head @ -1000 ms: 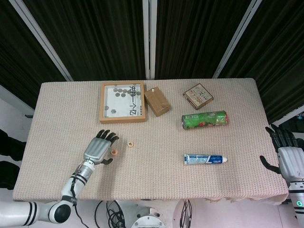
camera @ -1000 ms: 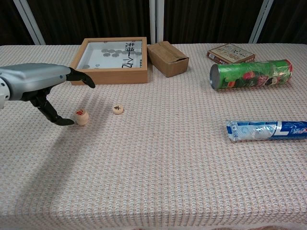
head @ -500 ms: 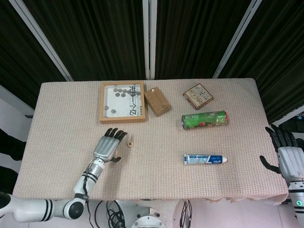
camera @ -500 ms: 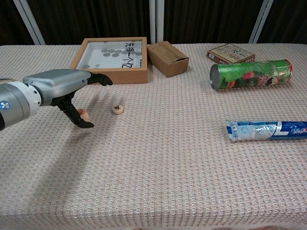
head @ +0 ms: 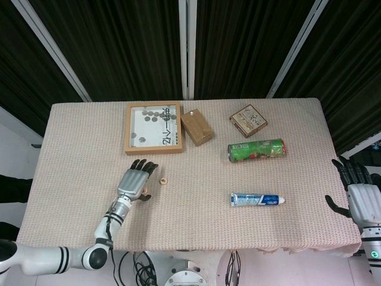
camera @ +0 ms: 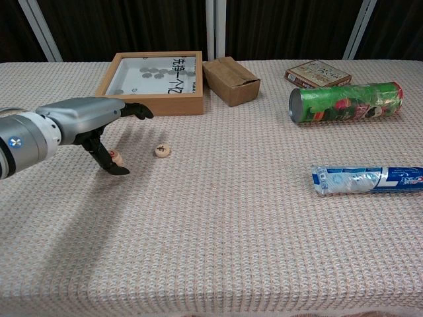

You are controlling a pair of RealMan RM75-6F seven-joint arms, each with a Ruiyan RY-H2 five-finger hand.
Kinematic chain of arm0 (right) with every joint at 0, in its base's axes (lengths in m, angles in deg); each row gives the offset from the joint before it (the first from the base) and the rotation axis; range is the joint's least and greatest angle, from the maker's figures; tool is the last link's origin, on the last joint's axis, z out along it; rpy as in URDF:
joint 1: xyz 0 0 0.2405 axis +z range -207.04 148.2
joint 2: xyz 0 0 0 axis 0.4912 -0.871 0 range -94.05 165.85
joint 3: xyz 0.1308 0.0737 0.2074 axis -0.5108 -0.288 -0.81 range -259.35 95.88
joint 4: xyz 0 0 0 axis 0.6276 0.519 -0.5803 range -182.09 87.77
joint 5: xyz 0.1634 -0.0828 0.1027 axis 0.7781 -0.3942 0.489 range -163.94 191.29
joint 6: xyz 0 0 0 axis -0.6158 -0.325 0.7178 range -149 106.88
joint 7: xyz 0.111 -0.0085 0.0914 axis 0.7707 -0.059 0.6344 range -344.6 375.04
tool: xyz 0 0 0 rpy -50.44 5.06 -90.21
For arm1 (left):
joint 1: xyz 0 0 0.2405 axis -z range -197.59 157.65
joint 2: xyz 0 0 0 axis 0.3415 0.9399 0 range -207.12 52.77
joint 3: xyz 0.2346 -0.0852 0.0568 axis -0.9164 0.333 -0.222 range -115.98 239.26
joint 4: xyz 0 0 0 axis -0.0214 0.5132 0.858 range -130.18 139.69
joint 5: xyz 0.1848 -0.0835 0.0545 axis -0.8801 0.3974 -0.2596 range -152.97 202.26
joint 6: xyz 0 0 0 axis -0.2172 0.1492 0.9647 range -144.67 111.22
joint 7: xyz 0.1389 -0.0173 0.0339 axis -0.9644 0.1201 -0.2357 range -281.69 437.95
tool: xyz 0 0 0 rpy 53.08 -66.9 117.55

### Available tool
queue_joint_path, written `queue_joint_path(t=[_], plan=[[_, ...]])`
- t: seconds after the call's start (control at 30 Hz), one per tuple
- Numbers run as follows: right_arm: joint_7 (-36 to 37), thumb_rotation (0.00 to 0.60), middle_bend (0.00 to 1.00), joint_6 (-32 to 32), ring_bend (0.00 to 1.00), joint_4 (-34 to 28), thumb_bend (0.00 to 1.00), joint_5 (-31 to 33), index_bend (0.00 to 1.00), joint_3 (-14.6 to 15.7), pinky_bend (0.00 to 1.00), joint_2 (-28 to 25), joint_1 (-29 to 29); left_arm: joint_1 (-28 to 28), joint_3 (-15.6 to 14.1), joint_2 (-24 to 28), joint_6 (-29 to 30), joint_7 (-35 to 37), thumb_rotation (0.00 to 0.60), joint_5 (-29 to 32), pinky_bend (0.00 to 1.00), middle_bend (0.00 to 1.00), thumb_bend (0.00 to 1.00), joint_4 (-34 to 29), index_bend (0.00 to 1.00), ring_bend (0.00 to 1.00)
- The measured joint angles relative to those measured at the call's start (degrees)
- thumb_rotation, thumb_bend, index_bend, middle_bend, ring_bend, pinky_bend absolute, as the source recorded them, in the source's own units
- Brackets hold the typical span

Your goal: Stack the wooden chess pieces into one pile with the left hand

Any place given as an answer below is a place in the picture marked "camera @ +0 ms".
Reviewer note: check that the blue white toothpaste tube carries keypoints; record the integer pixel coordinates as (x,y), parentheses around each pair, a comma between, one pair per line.
(357,180)

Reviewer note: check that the brown printed flat box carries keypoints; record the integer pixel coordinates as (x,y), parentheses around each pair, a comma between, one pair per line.
(317,74)

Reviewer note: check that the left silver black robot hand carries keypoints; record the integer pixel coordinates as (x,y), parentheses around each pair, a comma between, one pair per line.
(86,115)

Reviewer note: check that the wooden shadow box frame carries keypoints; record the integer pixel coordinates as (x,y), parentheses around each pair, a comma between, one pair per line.
(172,105)

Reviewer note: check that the brown cardboard box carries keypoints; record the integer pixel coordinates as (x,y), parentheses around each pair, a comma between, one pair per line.
(238,92)

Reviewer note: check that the white metal frame post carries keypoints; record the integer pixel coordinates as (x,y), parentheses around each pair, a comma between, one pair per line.
(359,29)
(41,33)
(215,29)

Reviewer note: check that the green chips can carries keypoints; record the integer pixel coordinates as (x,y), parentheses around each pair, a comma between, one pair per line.
(347,102)

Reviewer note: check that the black curtain panel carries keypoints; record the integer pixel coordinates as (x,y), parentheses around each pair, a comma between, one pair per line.
(284,26)
(125,26)
(400,26)
(13,29)

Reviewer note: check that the pink woven tablecloth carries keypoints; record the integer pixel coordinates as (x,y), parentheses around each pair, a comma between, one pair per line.
(231,231)

